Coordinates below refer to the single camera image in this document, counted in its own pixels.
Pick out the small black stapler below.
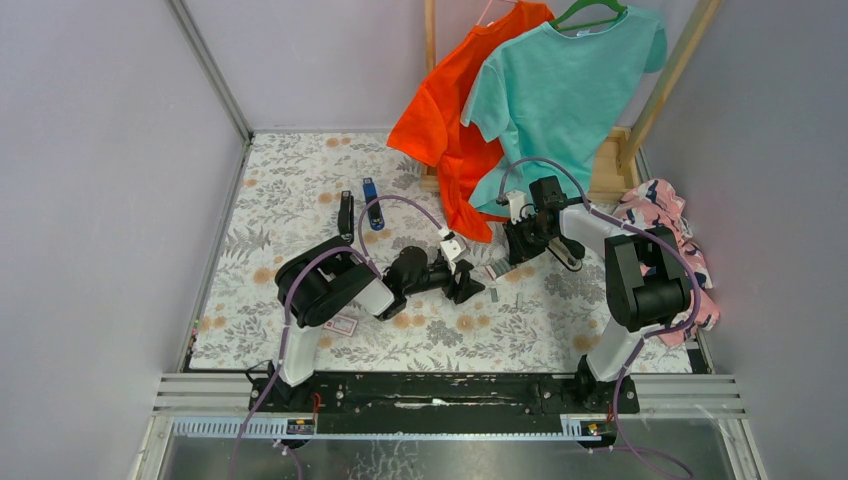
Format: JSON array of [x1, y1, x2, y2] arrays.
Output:
[[337, 190, 355, 245]]

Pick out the orange t-shirt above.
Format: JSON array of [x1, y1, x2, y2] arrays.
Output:
[[387, 1, 553, 243]]

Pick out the red staple box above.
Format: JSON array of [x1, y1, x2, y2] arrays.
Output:
[[324, 315, 358, 337]]

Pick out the pink patterned cloth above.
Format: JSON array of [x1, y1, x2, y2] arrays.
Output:
[[612, 179, 720, 346]]

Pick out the teal t-shirt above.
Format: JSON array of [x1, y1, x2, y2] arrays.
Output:
[[460, 6, 667, 216]]

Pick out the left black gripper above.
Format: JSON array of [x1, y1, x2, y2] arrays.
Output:
[[402, 257, 483, 303]]

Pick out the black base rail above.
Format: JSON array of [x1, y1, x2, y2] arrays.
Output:
[[248, 371, 640, 435]]

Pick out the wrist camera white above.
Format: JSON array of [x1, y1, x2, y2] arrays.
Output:
[[438, 227, 468, 273], [496, 190, 528, 224]]

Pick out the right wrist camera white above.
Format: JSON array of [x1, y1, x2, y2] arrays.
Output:
[[496, 190, 528, 224]]

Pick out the blue stapler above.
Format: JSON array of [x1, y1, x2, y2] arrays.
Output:
[[363, 177, 385, 231]]

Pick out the green clothes hanger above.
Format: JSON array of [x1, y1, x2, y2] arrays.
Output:
[[550, 0, 628, 32]]

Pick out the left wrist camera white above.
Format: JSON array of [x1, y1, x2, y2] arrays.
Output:
[[438, 227, 468, 273]]

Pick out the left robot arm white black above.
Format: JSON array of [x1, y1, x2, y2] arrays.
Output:
[[271, 233, 485, 411]]

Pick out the floral table mat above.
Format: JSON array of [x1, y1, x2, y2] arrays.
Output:
[[188, 133, 610, 373]]

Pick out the wooden clothes rack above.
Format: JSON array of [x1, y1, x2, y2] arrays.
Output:
[[419, 0, 723, 203]]

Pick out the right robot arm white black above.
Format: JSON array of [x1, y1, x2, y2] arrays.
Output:
[[496, 176, 697, 412]]

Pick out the pink clothes hanger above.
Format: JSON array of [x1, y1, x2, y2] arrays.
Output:
[[475, 0, 517, 27]]

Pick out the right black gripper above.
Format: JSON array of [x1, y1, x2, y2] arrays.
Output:
[[502, 213, 555, 267]]

